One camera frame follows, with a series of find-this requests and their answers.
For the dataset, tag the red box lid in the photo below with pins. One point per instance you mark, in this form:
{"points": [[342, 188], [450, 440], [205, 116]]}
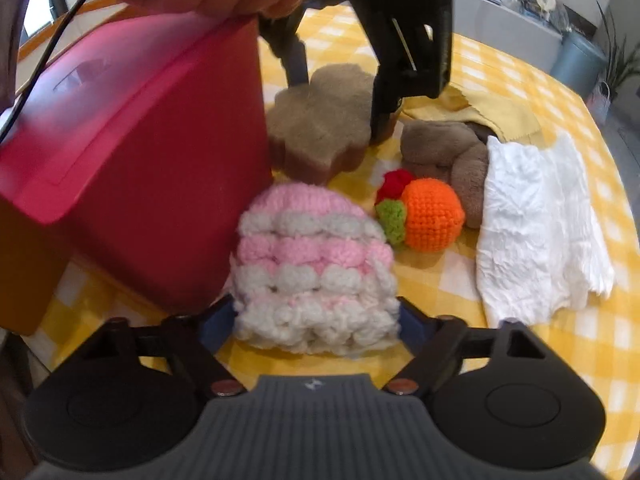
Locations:
{"points": [[138, 149]]}

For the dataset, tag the yellow microfiber cloth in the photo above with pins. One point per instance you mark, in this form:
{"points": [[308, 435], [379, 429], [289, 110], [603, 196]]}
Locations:
{"points": [[511, 121]]}

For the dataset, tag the pink white knitted hat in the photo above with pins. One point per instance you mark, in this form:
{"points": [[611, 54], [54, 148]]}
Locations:
{"points": [[312, 273]]}

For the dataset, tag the pastel woven basket bag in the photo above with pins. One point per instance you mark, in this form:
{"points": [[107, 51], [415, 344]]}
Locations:
{"points": [[599, 102]]}

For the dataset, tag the brown flower sponge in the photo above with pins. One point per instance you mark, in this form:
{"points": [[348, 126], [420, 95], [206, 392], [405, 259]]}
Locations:
{"points": [[320, 129]]}

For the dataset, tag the white tissue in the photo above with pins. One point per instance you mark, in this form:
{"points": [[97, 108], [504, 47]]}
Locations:
{"points": [[541, 247]]}

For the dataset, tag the yellow checkered tablecloth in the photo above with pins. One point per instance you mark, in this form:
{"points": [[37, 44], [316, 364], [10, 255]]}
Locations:
{"points": [[601, 342]]}

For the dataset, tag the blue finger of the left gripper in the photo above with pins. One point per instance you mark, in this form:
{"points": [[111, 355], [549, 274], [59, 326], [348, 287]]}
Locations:
{"points": [[385, 107], [281, 36]]}

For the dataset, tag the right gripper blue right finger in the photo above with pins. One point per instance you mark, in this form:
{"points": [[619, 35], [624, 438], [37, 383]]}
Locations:
{"points": [[435, 345]]}

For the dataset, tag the red crochet ball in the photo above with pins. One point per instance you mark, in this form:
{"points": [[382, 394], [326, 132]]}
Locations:
{"points": [[394, 183]]}

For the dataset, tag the brown plush towel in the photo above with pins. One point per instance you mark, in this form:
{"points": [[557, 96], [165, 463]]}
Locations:
{"points": [[455, 153]]}

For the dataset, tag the tall green floor plant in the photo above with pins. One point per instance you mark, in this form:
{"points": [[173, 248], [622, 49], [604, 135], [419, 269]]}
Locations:
{"points": [[621, 55]]}

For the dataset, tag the orange crochet fruit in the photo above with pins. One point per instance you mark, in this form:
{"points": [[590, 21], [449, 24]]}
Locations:
{"points": [[427, 218]]}

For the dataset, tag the grey blue trash can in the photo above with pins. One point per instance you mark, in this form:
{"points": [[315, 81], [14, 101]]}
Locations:
{"points": [[579, 64]]}

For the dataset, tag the white marble tv console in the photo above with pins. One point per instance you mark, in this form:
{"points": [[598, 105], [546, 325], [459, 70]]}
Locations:
{"points": [[507, 31]]}

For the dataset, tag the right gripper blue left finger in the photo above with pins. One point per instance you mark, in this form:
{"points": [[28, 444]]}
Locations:
{"points": [[193, 341]]}

